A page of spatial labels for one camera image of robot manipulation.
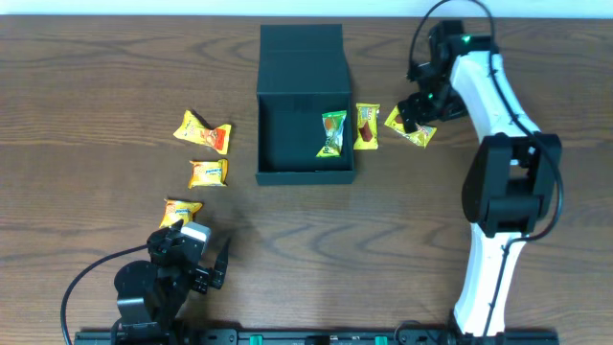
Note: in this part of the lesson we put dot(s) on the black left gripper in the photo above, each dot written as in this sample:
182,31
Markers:
159,240

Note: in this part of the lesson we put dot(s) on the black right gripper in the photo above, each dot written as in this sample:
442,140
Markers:
422,115

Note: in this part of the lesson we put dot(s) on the yellow chocolate snack packet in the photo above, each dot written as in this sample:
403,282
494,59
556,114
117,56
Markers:
421,137

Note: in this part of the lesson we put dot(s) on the yellow chocolate wafer packet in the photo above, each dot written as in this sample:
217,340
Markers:
366,116

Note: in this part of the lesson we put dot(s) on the green yellow snack packet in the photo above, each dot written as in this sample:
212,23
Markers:
334,128

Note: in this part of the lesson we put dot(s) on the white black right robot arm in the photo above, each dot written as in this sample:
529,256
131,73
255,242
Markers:
511,181

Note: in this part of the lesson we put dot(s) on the yellow biscuit packet near gripper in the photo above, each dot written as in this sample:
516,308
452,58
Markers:
176,210

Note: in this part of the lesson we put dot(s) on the yellow biscuit snack packet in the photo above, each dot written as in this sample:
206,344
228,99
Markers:
209,173

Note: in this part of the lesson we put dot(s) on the yellow orange snack packet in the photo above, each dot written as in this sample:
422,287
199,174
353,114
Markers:
194,131

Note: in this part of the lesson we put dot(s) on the dark green open box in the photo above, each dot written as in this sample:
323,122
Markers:
303,74

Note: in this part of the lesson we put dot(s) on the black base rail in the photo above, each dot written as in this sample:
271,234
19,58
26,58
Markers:
410,336

